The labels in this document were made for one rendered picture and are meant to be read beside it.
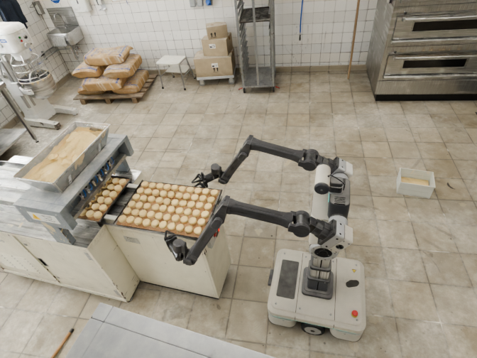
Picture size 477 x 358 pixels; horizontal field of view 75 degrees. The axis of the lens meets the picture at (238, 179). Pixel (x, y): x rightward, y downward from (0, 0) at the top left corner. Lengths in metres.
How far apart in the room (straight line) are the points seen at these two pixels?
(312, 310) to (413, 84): 3.39
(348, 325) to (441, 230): 1.39
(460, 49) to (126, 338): 4.57
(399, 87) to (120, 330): 4.49
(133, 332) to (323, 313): 1.80
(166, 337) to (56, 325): 2.48
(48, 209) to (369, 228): 2.50
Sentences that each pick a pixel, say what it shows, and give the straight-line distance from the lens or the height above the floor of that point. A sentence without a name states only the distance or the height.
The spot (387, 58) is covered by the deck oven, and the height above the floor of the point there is 0.60.
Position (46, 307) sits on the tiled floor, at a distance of 3.19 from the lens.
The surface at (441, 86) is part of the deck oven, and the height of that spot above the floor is 0.23.
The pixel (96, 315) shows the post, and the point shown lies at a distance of 0.67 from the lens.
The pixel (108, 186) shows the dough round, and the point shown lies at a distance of 2.36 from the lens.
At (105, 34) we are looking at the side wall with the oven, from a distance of 6.27.
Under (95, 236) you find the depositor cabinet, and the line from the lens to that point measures 2.20.
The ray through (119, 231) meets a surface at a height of 0.79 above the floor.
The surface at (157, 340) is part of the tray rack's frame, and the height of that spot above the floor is 1.82.
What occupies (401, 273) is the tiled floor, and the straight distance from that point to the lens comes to 2.89.
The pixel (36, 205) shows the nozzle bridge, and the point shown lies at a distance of 2.07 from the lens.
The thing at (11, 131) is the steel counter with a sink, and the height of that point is 0.23.
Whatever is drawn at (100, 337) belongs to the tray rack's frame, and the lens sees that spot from 0.65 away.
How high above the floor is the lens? 2.36
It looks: 43 degrees down
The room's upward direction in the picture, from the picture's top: 8 degrees counter-clockwise
